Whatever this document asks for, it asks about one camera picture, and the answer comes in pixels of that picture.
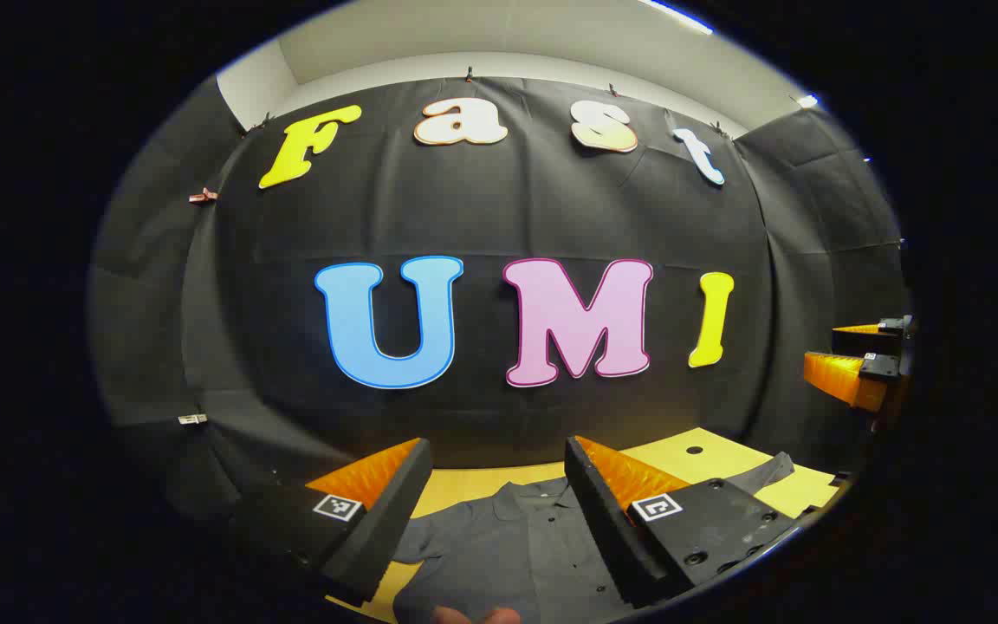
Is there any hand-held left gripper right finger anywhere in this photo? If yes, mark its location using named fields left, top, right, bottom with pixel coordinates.
left=563, top=435, right=801, bottom=609

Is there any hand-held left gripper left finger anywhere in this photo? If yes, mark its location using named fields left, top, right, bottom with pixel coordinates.
left=230, top=438, right=436, bottom=609

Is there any grey polo shirt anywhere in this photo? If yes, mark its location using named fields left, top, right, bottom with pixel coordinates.
left=391, top=451, right=799, bottom=624

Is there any black backdrop cloth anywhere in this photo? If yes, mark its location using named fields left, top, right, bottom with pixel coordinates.
left=87, top=76, right=911, bottom=521

